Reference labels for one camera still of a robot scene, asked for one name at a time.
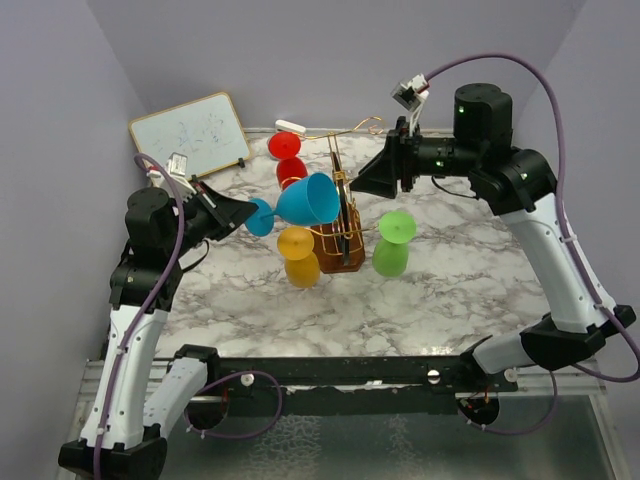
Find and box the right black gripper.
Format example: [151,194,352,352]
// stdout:
[350,117,481,198]

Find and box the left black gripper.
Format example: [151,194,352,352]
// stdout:
[166,180,259,258]

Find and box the blue wine glass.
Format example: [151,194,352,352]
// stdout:
[245,173,341,237]

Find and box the red wine glass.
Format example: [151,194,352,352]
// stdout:
[267,132,308,191]

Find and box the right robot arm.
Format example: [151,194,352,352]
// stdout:
[351,83,636,391]

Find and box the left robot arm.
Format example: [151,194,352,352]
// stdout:
[58,181,258,479]

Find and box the green wine glass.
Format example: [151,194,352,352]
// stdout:
[372,210,417,278]

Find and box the yellow wine glass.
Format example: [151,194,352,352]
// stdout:
[277,226,320,289]

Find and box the small whiteboard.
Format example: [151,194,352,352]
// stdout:
[129,92,252,178]

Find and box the white eraser block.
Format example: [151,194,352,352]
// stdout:
[274,119,307,136]

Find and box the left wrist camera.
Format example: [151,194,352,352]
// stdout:
[147,152,196,200]

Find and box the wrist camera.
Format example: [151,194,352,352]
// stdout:
[147,152,196,200]
[391,74,430,136]

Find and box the gold wire wine glass rack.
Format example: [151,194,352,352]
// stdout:
[297,116,384,274]

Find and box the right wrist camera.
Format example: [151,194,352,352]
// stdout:
[391,74,430,136]

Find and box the black front mounting rail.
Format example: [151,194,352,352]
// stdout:
[169,344,521,416]

